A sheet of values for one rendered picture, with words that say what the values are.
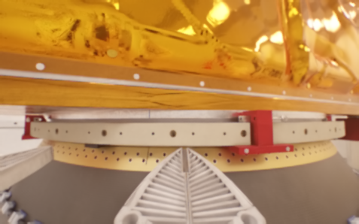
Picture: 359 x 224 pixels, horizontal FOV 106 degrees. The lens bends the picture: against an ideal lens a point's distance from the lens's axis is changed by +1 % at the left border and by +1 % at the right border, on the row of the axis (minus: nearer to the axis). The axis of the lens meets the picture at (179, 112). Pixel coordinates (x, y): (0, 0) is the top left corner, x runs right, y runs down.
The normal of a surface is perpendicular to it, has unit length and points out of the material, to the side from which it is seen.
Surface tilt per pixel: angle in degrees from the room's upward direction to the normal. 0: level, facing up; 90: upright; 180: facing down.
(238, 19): 87
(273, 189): 62
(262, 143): 90
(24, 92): 90
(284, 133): 90
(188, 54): 134
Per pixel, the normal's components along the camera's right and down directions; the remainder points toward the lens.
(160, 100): 0.36, -0.06
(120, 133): -0.18, -0.06
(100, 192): -0.20, -0.51
